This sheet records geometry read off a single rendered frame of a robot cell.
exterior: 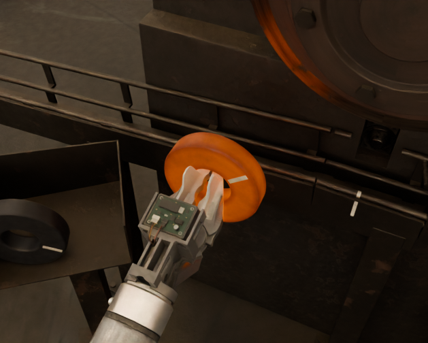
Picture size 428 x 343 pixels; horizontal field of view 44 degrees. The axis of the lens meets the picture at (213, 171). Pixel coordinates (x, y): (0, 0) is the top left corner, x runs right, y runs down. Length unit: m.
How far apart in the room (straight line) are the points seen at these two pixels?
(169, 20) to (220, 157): 0.39
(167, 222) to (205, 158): 0.12
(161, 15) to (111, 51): 1.47
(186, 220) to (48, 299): 1.06
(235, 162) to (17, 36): 2.10
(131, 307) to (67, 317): 0.99
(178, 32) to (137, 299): 0.53
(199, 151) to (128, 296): 0.22
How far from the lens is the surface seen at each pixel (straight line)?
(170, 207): 0.67
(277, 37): 0.79
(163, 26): 1.02
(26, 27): 2.78
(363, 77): 0.68
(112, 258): 0.98
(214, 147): 0.72
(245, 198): 0.76
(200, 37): 0.99
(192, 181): 0.75
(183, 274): 0.73
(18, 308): 1.70
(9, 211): 0.91
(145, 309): 0.66
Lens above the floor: 1.42
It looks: 48 degrees down
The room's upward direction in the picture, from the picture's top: straight up
